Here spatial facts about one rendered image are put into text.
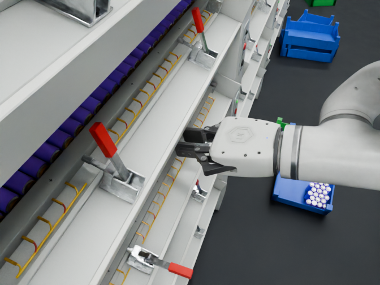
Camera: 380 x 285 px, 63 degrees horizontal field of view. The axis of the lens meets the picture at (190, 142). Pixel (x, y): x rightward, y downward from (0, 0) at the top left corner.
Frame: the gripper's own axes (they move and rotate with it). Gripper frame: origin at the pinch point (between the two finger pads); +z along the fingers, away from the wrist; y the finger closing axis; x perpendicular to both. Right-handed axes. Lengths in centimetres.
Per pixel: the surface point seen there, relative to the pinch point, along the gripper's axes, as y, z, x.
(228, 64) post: -25.1, -0.4, -1.1
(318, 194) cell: -38, -22, 58
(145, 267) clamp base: 20.5, 1.2, 6.7
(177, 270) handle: 19.8, -3.9, 6.2
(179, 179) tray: 3.1, 2.5, 6.9
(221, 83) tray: -24.9, 1.7, 3.9
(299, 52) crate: -143, -6, 58
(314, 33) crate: -161, -12, 55
